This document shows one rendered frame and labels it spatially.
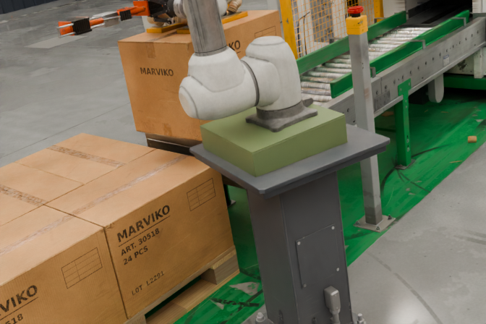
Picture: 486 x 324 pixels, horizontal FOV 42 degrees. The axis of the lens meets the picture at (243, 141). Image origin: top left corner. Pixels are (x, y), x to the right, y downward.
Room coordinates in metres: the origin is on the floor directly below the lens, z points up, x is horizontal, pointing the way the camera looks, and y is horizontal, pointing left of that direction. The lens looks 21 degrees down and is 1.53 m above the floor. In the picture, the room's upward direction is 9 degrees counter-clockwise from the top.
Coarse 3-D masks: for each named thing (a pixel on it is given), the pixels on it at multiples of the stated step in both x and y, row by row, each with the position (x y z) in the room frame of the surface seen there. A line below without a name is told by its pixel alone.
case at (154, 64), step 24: (240, 24) 2.58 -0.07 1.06; (264, 24) 2.69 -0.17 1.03; (120, 48) 2.59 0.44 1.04; (144, 48) 2.49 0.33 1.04; (168, 48) 2.40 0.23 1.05; (192, 48) 2.36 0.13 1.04; (240, 48) 2.56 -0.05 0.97; (144, 72) 2.51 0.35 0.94; (168, 72) 2.42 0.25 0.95; (144, 96) 2.53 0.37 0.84; (168, 96) 2.43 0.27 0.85; (144, 120) 2.55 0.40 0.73; (168, 120) 2.45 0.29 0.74; (192, 120) 2.36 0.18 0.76
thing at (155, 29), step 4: (164, 24) 2.71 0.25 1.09; (176, 24) 2.69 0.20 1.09; (180, 24) 2.70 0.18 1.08; (184, 24) 2.72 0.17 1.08; (148, 28) 2.69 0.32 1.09; (152, 28) 2.67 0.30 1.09; (156, 28) 2.65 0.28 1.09; (160, 28) 2.64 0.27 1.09; (164, 28) 2.64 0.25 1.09; (168, 28) 2.65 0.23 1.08; (172, 28) 2.67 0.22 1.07; (148, 32) 2.68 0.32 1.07; (152, 32) 2.67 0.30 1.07; (156, 32) 2.65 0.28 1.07; (160, 32) 2.63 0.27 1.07; (164, 32) 2.64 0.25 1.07
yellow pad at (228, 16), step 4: (228, 12) 2.76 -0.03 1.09; (236, 12) 2.72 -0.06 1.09; (240, 12) 2.72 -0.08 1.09; (244, 12) 2.73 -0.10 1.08; (224, 16) 2.68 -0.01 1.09; (228, 16) 2.67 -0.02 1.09; (232, 16) 2.67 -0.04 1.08; (236, 16) 2.68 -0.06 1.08; (240, 16) 2.70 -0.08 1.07; (244, 16) 2.72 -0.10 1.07; (224, 20) 2.63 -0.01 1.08; (228, 20) 2.64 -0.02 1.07; (232, 20) 2.66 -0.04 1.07; (180, 28) 2.56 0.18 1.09; (184, 28) 2.55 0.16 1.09; (188, 28) 2.53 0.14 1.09; (180, 32) 2.55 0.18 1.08; (184, 32) 2.53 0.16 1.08; (188, 32) 2.51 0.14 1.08
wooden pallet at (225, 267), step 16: (224, 256) 2.36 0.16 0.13; (208, 272) 2.34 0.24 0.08; (224, 272) 2.35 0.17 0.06; (176, 288) 2.16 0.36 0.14; (192, 288) 2.32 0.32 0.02; (208, 288) 2.30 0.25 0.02; (176, 304) 2.22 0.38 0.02; (192, 304) 2.20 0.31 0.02; (128, 320) 1.99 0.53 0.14; (144, 320) 2.03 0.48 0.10; (160, 320) 2.13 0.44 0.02
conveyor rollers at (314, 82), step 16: (400, 32) 4.19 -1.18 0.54; (416, 32) 4.11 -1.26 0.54; (368, 48) 3.87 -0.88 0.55; (384, 48) 3.79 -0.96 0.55; (320, 64) 3.69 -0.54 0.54; (336, 64) 3.61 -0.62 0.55; (304, 80) 3.43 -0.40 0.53; (320, 80) 3.36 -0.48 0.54; (304, 96) 3.11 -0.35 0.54; (320, 96) 3.05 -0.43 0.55
